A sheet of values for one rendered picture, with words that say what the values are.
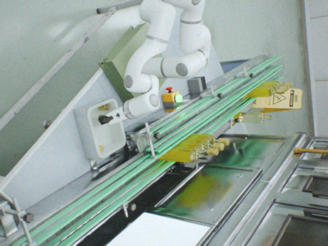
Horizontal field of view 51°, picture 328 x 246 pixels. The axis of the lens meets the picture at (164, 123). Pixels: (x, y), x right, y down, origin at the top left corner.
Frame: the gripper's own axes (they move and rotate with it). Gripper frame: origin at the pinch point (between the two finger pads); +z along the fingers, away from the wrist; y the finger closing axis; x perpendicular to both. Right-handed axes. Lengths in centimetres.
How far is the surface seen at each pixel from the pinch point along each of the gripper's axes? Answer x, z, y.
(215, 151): -33, -24, 29
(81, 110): 7.4, 2.3, -8.4
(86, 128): -0.2, 4.4, -8.4
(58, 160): -7.0, 11.9, -21.7
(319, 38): -47, 67, 609
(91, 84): 16.0, 6.0, 5.1
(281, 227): -59, -54, 7
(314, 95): -149, 112, 608
